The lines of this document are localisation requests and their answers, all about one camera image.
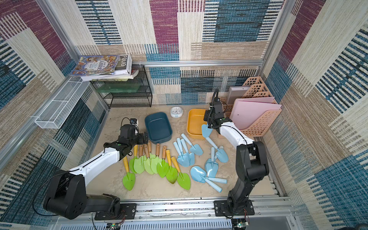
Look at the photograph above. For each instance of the dark teal storage box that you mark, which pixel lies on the dark teal storage box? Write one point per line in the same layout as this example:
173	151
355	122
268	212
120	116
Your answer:
158	128

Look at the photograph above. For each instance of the pink plastic file organizer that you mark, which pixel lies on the pink plastic file organizer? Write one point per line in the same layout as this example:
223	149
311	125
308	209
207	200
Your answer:
257	89

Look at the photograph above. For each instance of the white book stack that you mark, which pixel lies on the white book stack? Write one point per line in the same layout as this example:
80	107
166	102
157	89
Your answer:
124	71

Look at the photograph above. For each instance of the white wire mesh basket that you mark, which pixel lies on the white wire mesh basket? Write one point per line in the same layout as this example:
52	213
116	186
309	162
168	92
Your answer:
60	107

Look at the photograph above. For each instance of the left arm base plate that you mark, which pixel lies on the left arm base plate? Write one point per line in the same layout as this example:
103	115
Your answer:
122	211

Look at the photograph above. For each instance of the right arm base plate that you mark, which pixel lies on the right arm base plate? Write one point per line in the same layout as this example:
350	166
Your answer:
224	208

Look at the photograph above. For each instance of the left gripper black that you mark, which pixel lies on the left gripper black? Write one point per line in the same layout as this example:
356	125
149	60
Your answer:
141	141

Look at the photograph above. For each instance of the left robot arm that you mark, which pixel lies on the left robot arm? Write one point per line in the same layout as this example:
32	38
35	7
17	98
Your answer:
66	194

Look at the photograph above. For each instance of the yellow storage box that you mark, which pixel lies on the yellow storage box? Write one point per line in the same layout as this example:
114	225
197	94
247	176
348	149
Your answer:
194	123

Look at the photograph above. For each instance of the pink file folder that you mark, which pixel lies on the pink file folder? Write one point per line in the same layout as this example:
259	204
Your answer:
247	110

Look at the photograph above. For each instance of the green mat on shelf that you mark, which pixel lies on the green mat on shelf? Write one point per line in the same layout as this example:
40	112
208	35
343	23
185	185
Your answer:
119	88

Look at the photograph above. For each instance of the grey folder in organizer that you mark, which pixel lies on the grey folder in organizer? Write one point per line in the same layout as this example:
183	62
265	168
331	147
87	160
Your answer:
236	92

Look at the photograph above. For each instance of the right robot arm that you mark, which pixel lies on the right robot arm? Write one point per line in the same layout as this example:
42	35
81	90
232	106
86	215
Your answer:
251	162

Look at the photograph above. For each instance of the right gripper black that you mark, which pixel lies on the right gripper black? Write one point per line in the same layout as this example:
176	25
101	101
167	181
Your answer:
211	119

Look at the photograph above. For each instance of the colourful picture book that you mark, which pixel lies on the colourful picture book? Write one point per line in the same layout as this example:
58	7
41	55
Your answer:
95	65

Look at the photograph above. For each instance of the blue shovel diagonal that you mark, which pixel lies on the blue shovel diagonal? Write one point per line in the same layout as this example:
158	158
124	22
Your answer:
196	149

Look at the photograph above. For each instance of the black wire shelf rack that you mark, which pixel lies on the black wire shelf rack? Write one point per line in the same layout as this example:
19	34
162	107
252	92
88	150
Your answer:
135	92

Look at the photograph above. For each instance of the small white alarm clock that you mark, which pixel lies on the small white alarm clock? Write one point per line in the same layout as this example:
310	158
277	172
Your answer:
176	112

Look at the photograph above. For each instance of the blue shovel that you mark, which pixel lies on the blue shovel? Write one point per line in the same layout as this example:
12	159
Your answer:
211	181
196	170
191	156
182	161
206	131
211	166
186	158
220	153

